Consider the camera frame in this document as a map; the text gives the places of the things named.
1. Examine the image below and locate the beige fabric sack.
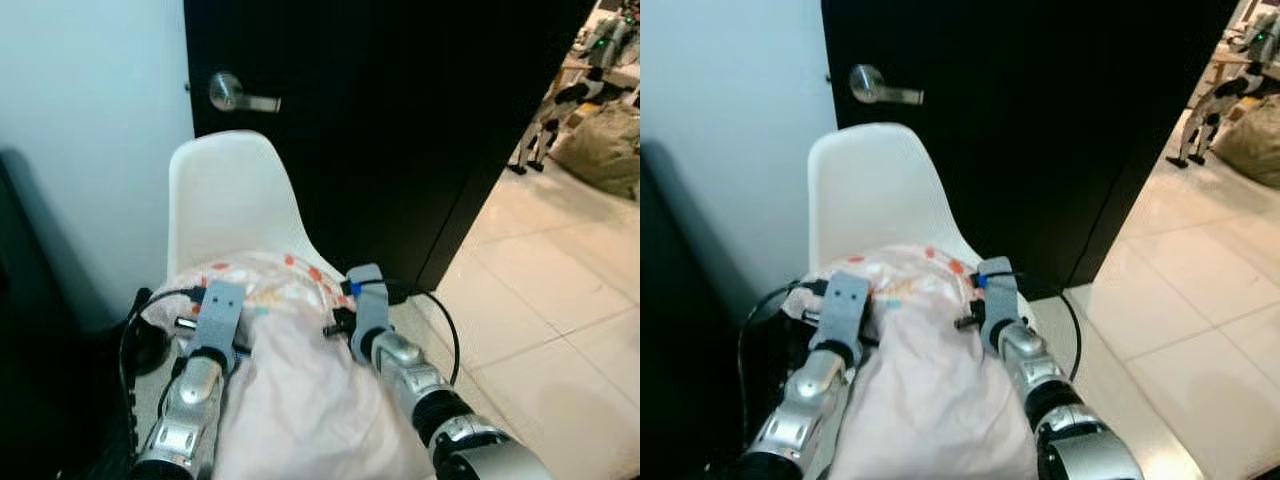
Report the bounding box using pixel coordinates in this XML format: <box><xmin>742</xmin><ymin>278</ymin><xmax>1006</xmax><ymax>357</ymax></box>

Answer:
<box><xmin>550</xmin><ymin>100</ymin><xmax>641</xmax><ymax>201</ymax></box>
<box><xmin>1210</xmin><ymin>95</ymin><xmax>1280</xmax><ymax>191</ymax></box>

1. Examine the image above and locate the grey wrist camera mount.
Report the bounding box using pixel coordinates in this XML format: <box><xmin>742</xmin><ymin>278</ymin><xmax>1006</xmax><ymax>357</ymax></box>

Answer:
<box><xmin>343</xmin><ymin>263</ymin><xmax>393</xmax><ymax>361</ymax></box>
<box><xmin>978</xmin><ymin>257</ymin><xmax>1023</xmax><ymax>346</ymax></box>
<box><xmin>815</xmin><ymin>272</ymin><xmax>871</xmax><ymax>356</ymax></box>
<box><xmin>190</xmin><ymin>280</ymin><xmax>248</xmax><ymax>366</ymax></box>

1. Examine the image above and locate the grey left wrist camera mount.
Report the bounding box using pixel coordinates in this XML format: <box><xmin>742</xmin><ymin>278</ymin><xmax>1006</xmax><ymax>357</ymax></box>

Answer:
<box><xmin>190</xmin><ymin>280</ymin><xmax>248</xmax><ymax>366</ymax></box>
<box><xmin>815</xmin><ymin>272</ymin><xmax>871</xmax><ymax>356</ymax></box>

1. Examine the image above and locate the silver lever door handle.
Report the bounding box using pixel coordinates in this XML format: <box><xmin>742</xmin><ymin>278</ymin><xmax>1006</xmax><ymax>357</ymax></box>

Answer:
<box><xmin>208</xmin><ymin>72</ymin><xmax>282</xmax><ymax>113</ymax></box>
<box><xmin>848</xmin><ymin>64</ymin><xmax>925</xmax><ymax>106</ymax></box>

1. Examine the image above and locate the black door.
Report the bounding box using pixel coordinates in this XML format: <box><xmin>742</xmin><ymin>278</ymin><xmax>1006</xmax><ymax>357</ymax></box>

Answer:
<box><xmin>183</xmin><ymin>0</ymin><xmax>596</xmax><ymax>291</ymax></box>
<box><xmin>820</xmin><ymin>0</ymin><xmax>1241</xmax><ymax>299</ymax></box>

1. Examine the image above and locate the pink patterned pillow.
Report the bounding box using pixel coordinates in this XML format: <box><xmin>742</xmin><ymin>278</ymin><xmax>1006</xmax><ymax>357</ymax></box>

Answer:
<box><xmin>785</xmin><ymin>245</ymin><xmax>1041</xmax><ymax>480</ymax></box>
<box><xmin>140</xmin><ymin>250</ymin><xmax>436</xmax><ymax>480</ymax></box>

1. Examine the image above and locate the white and black humanoid robot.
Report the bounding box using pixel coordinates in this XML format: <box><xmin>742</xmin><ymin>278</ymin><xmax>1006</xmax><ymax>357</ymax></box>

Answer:
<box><xmin>1165</xmin><ymin>5</ymin><xmax>1280</xmax><ymax>166</ymax></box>
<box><xmin>508</xmin><ymin>10</ymin><xmax>641</xmax><ymax>176</ymax></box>

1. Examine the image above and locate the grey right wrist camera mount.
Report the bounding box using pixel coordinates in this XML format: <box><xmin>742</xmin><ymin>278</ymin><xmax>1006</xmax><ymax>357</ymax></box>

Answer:
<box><xmin>978</xmin><ymin>257</ymin><xmax>1023</xmax><ymax>346</ymax></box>
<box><xmin>343</xmin><ymin>263</ymin><xmax>393</xmax><ymax>361</ymax></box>

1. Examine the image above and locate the white plastic shell chair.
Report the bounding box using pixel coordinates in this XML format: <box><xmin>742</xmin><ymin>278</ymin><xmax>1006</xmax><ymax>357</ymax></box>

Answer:
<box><xmin>806</xmin><ymin>123</ymin><xmax>986</xmax><ymax>281</ymax></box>
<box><xmin>165</xmin><ymin>130</ymin><xmax>331</xmax><ymax>286</ymax></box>

